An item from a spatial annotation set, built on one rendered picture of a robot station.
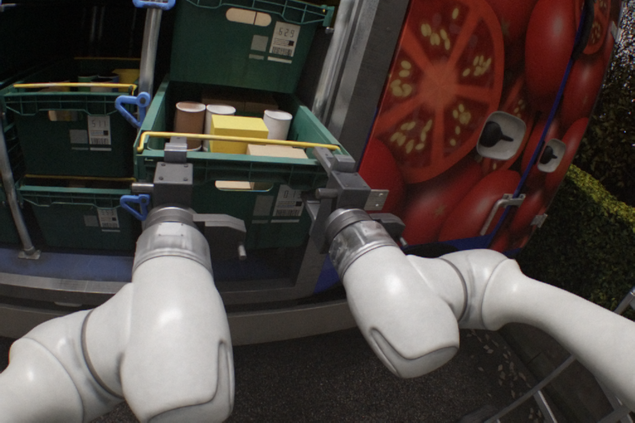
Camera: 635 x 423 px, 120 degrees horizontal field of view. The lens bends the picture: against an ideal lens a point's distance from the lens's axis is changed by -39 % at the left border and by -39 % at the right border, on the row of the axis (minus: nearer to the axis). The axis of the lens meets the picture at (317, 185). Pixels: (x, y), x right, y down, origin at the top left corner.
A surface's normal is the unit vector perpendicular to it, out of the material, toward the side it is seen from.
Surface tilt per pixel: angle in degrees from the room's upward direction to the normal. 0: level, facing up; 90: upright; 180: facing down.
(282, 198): 97
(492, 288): 52
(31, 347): 19
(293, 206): 97
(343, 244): 63
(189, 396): 27
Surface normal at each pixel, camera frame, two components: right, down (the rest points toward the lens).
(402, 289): -0.14, -0.76
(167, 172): 0.25, -0.83
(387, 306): -0.50, -0.53
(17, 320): 0.35, 0.51
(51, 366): 0.47, -0.53
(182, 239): 0.49, -0.80
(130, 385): -0.38, -0.37
